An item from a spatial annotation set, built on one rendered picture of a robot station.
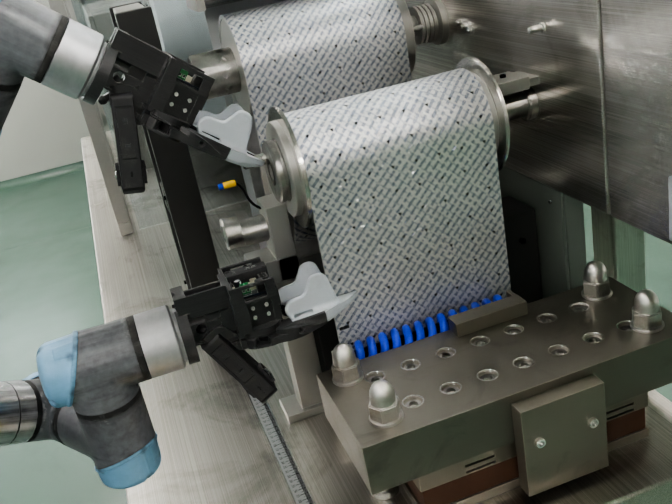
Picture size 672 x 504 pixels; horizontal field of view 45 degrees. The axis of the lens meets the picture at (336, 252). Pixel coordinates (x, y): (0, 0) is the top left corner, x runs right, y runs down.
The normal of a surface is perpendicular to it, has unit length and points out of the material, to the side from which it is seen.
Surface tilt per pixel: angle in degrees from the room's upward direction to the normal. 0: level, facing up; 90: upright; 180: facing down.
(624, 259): 90
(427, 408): 0
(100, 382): 92
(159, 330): 43
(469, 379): 0
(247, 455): 0
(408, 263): 90
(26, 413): 72
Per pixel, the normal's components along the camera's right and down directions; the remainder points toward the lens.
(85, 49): 0.49, -0.14
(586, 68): -0.94, 0.28
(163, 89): 0.31, 0.33
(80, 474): -0.18, -0.90
